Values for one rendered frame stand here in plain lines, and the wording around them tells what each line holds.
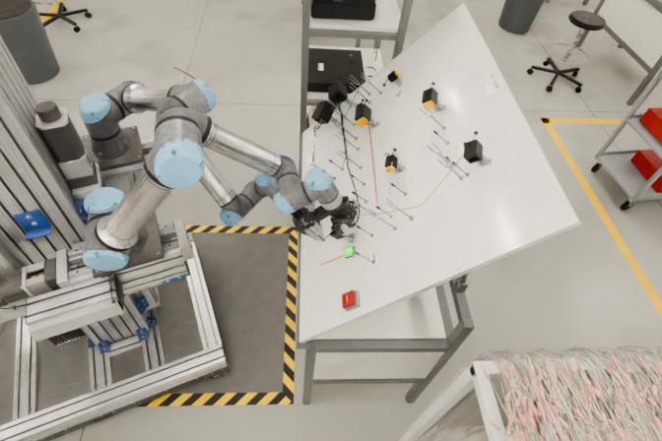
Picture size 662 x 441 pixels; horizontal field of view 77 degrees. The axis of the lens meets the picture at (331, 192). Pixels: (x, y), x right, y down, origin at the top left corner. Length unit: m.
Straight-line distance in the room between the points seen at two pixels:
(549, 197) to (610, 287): 2.25
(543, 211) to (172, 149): 0.95
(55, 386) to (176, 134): 1.73
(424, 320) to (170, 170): 1.20
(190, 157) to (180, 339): 1.53
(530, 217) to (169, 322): 1.90
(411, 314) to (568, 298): 1.61
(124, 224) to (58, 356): 1.43
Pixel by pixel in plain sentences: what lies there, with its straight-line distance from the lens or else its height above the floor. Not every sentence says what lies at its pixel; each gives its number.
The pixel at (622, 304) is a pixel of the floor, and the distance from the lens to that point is 3.43.
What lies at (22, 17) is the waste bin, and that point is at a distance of 4.45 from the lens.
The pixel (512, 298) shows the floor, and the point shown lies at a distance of 3.04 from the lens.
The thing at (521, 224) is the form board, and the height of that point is 1.54.
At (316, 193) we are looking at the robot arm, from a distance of 1.27.
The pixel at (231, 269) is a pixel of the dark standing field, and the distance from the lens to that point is 2.82.
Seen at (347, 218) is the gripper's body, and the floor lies 1.30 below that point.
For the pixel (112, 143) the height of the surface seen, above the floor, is 1.23.
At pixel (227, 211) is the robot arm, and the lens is 1.52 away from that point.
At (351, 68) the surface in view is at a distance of 2.42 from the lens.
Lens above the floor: 2.41
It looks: 49 degrees down
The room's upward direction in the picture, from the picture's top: 6 degrees clockwise
